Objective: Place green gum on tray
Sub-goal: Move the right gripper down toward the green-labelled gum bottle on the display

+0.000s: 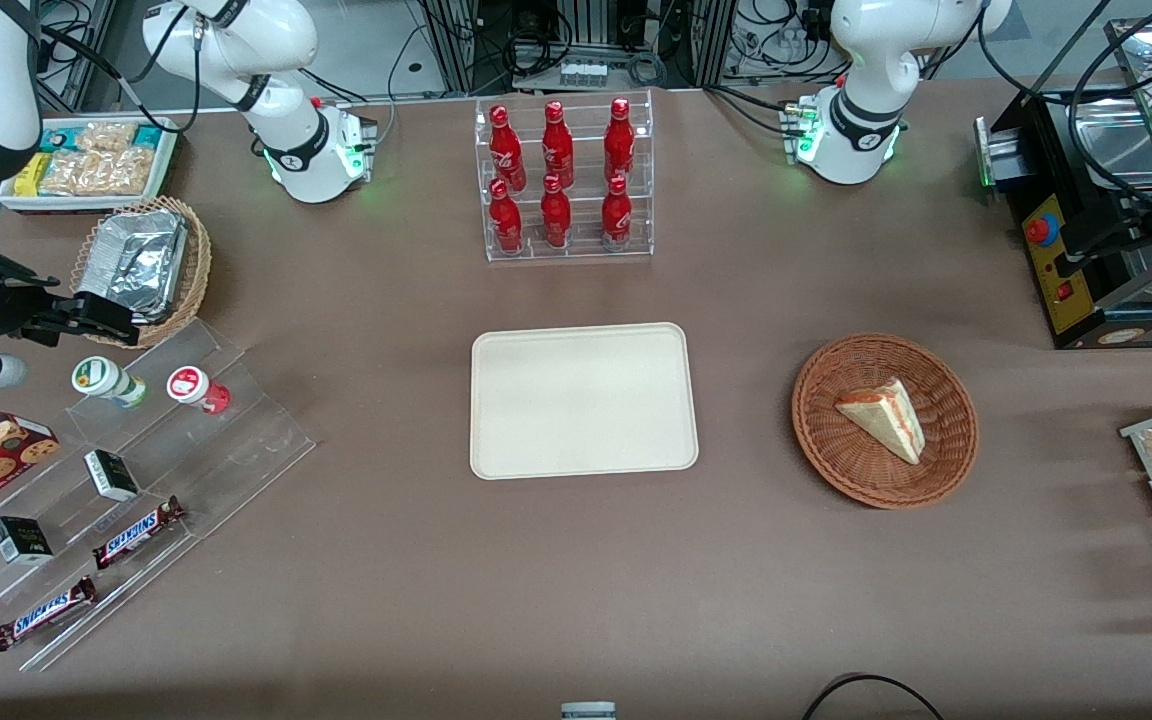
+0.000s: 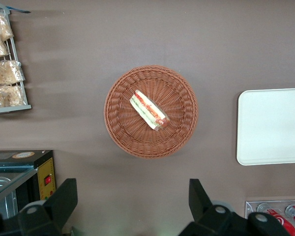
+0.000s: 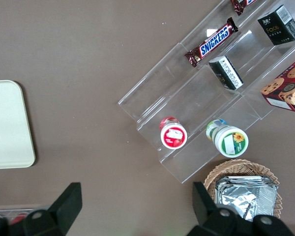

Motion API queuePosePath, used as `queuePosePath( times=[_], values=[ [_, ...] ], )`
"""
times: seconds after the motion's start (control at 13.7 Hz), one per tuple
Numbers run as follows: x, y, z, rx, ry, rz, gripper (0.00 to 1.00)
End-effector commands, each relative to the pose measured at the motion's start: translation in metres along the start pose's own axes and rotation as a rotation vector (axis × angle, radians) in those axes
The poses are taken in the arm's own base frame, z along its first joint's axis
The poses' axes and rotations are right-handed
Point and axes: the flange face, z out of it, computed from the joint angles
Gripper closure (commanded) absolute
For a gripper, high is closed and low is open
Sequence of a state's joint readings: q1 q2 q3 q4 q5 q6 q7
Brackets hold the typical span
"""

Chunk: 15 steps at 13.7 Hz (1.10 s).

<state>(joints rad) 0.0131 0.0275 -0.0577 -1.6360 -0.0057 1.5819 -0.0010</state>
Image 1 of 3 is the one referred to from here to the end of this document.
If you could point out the black grill machine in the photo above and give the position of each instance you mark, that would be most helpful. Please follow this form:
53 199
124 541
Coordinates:
1056 290

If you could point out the teal snack pack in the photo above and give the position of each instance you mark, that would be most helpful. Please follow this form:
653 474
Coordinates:
148 135
54 140

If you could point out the small black box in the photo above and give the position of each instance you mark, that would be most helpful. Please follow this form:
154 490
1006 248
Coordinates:
21 540
111 476

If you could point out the yellow snack pack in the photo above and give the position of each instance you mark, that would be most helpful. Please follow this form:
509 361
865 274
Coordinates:
31 175

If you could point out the small clear cracker bag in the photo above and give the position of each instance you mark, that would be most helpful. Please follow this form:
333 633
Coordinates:
106 137

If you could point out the silver foil container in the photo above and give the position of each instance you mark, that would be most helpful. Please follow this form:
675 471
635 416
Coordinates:
141 255

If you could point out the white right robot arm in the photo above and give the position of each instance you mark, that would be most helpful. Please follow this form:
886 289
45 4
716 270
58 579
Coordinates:
296 150

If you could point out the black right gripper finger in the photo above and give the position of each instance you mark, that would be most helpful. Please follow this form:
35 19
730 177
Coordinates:
96 334
108 308

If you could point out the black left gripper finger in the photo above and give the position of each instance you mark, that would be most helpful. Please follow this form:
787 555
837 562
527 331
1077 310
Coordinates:
1084 232
1078 268

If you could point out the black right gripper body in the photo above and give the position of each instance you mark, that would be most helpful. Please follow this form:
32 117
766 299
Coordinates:
13 308

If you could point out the grey device edge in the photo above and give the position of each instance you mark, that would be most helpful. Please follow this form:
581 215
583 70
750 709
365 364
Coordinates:
588 711

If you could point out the triangular wrapped sandwich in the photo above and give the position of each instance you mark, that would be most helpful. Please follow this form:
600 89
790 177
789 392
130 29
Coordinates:
886 420

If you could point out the light wicker basket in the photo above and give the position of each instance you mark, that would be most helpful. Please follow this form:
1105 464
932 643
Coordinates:
198 270

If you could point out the red cola bottle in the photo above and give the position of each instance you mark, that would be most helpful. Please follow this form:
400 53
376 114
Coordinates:
556 215
503 150
506 220
557 148
616 215
619 143

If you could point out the large clear cracker bag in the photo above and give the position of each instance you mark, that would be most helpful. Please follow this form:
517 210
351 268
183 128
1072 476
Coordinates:
101 172

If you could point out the cream plastic tray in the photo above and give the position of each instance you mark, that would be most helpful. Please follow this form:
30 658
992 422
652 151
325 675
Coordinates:
584 400

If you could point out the white power strip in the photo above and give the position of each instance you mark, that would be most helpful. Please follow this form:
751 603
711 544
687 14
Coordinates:
583 73

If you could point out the clear acrylic bottle rack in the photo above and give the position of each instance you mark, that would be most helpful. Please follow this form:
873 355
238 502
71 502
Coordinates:
586 252

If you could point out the red gum bottle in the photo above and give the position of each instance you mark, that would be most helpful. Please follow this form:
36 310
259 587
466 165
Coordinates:
188 385

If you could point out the white snack tray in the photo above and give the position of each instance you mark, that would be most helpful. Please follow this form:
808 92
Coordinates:
76 205

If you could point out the clear acrylic stepped display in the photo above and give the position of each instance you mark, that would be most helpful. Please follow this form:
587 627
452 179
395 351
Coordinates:
266 440

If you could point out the round brown wicker basket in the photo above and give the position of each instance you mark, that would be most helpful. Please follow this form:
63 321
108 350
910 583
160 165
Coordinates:
836 460

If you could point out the Snickers chocolate bar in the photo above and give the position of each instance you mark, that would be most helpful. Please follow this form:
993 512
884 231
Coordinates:
44 613
136 533

